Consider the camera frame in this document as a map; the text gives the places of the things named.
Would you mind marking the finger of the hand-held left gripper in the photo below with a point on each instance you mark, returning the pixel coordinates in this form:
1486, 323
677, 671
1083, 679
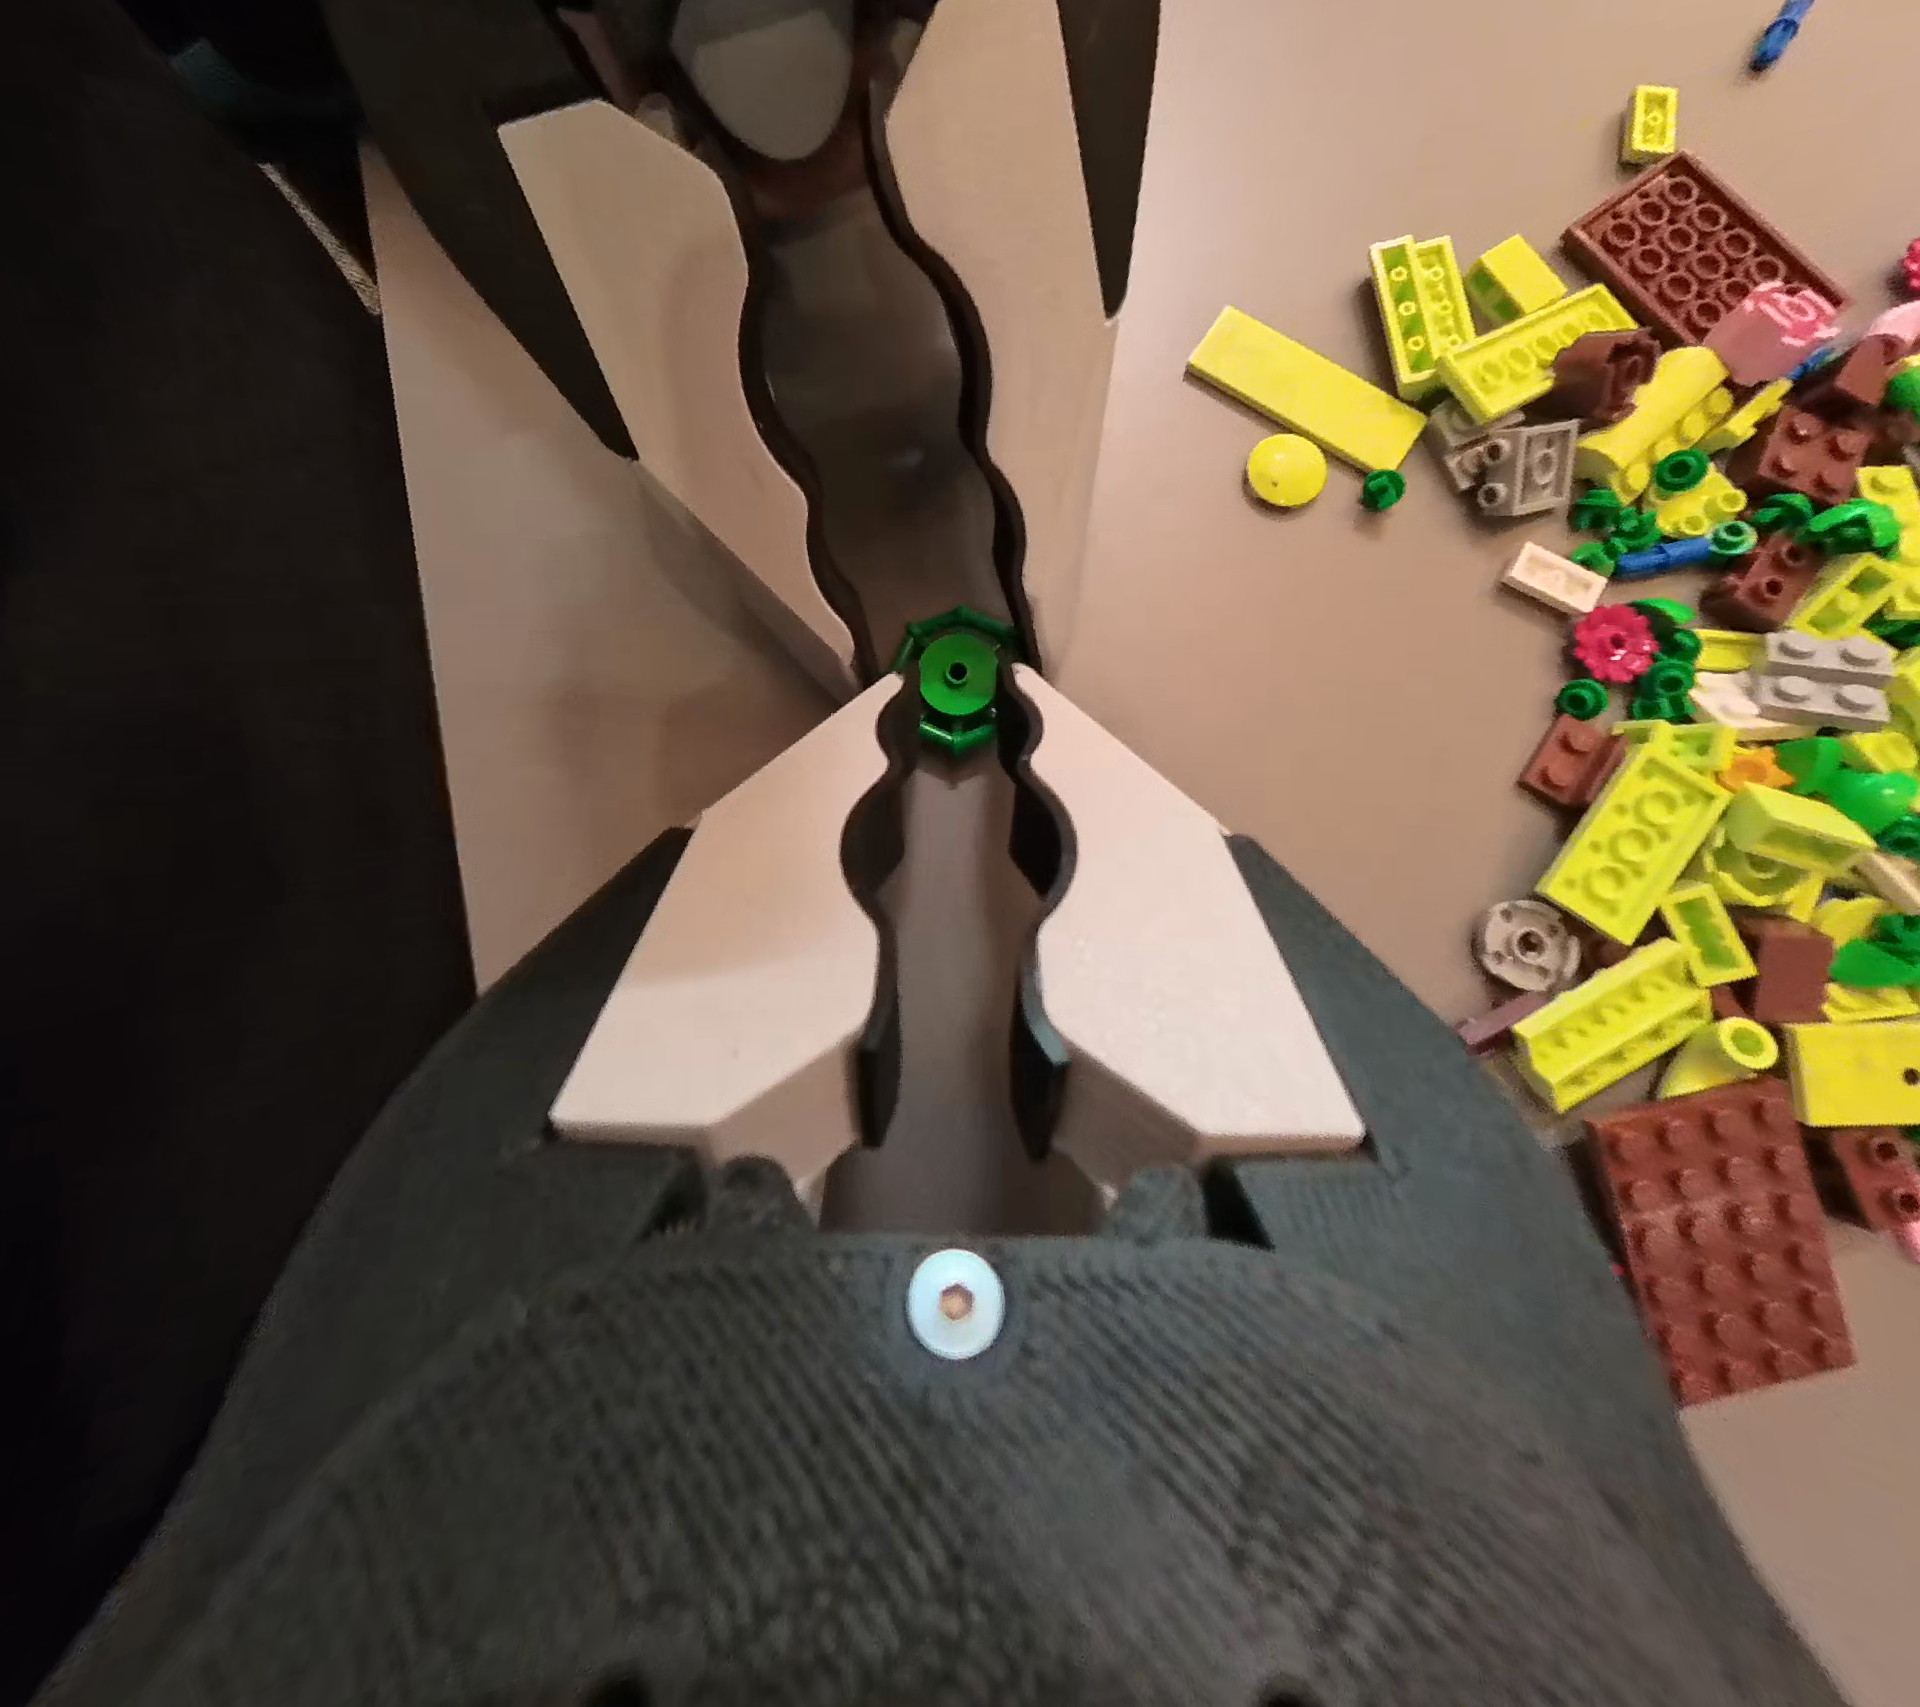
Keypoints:
1021, 177
644, 283

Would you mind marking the person's black jacket torso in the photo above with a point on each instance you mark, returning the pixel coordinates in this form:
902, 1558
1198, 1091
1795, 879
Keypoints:
180, 763

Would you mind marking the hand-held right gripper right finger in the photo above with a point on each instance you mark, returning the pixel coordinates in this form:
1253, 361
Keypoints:
1184, 989

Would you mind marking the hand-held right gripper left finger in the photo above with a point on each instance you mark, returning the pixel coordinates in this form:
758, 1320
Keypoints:
721, 989

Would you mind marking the black green round toy piece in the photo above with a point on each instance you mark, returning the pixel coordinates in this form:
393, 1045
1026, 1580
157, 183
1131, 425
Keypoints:
957, 681

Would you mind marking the blue toy pin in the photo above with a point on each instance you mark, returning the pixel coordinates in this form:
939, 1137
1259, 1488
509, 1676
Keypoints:
1780, 31

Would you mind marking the pile of colourful toy bricks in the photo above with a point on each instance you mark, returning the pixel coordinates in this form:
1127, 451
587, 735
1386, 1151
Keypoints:
1681, 763

